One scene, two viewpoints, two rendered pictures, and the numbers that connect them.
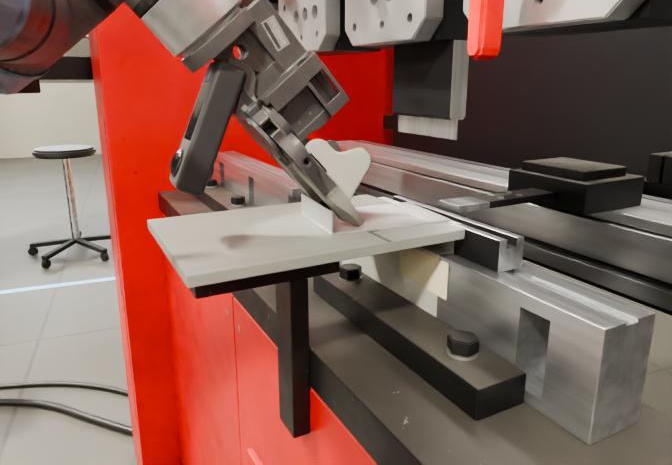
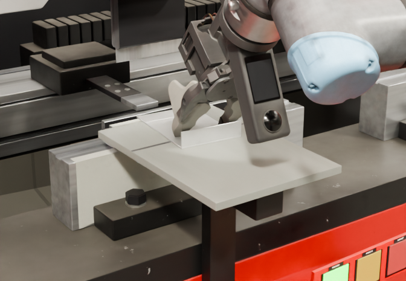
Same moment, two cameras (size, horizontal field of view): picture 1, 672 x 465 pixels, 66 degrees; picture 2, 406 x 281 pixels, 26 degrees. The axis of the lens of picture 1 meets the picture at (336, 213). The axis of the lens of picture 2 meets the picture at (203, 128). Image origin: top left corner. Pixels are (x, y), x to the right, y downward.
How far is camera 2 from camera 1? 1.23 m
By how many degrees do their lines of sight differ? 91
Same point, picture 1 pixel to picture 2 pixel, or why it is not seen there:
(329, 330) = (195, 229)
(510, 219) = (27, 121)
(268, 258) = (299, 149)
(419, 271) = not seen: hidden behind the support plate
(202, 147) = (280, 100)
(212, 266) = (322, 161)
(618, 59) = not seen: outside the picture
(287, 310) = (231, 211)
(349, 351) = not seen: hidden behind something
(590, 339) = (299, 115)
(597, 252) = (110, 108)
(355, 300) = (183, 200)
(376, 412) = (297, 210)
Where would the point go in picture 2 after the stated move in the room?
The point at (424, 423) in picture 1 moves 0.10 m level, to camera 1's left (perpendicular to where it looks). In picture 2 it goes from (301, 198) to (318, 231)
